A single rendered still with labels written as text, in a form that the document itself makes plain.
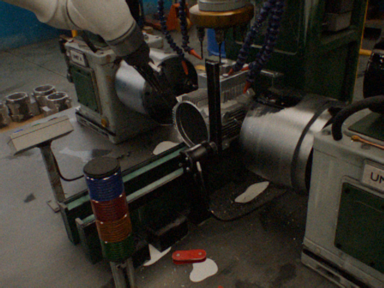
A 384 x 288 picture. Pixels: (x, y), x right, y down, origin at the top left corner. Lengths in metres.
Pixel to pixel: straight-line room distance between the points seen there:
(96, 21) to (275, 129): 0.48
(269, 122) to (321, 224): 0.26
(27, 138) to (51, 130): 0.07
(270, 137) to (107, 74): 0.74
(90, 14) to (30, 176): 0.74
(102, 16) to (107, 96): 0.59
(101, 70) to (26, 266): 0.72
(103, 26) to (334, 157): 0.59
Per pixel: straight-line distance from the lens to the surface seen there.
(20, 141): 1.18
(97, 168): 0.66
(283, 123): 0.95
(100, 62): 1.48
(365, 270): 0.96
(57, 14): 1.08
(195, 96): 1.16
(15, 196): 1.45
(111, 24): 0.98
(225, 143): 1.18
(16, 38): 6.81
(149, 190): 1.09
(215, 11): 1.12
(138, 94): 1.34
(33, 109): 3.73
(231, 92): 1.20
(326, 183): 0.89
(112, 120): 1.56
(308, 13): 1.22
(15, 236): 1.28
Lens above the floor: 1.56
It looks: 30 degrees down
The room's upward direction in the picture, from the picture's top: 5 degrees counter-clockwise
